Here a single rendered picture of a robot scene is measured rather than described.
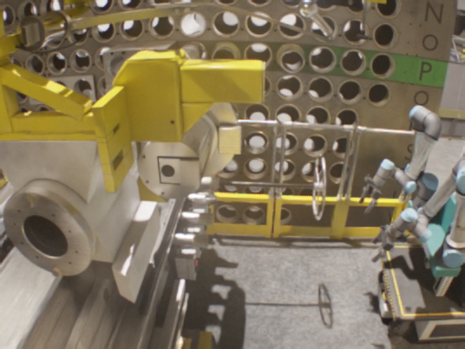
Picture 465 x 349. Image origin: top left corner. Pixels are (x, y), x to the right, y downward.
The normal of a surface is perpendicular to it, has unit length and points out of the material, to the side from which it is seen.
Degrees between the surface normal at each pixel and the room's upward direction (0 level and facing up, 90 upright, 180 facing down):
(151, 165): 90
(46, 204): 90
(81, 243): 90
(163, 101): 90
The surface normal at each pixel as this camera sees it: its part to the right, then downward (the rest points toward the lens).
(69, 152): -0.08, 0.51
